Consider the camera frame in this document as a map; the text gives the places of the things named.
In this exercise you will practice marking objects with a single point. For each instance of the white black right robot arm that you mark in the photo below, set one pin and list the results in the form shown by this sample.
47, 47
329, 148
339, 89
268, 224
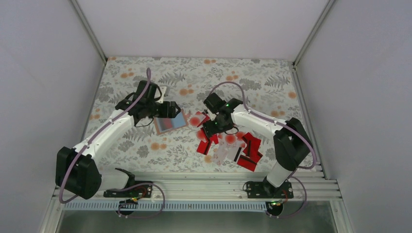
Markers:
291, 142

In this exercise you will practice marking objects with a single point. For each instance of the aluminium rail frame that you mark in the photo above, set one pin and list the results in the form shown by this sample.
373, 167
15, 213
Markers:
226, 186

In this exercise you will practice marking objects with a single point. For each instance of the red VIP chip card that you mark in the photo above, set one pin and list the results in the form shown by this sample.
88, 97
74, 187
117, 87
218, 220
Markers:
163, 124

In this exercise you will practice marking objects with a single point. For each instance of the tan leather card holder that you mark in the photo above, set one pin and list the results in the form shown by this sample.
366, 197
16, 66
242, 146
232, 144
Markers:
178, 122

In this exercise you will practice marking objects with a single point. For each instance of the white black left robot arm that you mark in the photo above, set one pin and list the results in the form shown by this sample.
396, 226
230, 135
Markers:
77, 168

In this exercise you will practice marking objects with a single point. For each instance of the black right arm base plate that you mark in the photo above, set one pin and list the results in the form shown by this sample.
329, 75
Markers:
263, 190

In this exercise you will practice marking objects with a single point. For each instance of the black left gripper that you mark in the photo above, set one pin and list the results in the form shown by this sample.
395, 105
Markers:
170, 109

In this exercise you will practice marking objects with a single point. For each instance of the perforated grey cable duct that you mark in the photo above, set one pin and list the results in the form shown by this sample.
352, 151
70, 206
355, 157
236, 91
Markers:
146, 205

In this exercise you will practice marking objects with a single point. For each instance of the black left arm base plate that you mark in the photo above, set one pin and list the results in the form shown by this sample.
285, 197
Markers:
135, 189

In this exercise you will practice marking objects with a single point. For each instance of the red card bottom of pile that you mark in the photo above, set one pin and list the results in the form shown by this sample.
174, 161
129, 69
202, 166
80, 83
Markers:
246, 163

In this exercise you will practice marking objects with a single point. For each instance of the floral patterned table mat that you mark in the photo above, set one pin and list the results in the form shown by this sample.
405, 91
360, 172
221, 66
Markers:
267, 85

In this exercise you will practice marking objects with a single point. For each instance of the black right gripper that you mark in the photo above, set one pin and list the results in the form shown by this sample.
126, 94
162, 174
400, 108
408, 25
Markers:
211, 130

